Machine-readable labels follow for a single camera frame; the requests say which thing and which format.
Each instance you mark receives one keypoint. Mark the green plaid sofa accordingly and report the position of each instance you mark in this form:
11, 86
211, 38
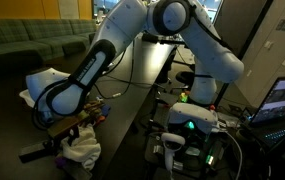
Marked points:
22, 36

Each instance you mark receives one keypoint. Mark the short black block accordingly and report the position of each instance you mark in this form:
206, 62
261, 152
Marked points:
82, 172

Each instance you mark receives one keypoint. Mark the white VR headset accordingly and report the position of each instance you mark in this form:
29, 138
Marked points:
192, 115

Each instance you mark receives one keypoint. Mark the black equipment rack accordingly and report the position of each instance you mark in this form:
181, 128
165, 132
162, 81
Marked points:
195, 160

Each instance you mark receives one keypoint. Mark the green glowing button box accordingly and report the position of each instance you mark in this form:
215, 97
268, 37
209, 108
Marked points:
183, 97

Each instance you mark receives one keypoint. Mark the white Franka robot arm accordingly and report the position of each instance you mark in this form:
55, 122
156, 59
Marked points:
122, 30

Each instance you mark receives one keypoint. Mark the large open laptop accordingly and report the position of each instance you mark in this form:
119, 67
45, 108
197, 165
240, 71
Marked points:
282, 100

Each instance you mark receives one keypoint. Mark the white wall switch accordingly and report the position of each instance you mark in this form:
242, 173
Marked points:
269, 44

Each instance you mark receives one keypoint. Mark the long black block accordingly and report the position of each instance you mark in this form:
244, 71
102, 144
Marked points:
35, 151

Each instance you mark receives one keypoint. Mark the black office chair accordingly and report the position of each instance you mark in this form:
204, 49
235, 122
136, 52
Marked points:
183, 77

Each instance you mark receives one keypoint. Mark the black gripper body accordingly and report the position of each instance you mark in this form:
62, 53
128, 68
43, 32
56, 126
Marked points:
59, 141

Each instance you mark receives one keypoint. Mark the white VR controller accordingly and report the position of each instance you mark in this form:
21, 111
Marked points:
170, 150

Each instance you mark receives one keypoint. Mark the clear plastic storage container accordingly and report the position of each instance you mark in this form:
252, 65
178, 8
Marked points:
27, 96

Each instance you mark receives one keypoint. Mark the red ball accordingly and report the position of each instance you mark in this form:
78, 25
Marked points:
99, 120

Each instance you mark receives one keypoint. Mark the brown plush toy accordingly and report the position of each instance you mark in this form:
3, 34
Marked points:
92, 108

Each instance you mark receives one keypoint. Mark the white terry towel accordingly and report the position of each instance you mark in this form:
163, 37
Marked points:
83, 150

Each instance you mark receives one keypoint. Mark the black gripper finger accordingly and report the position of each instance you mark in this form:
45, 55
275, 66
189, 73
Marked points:
73, 135

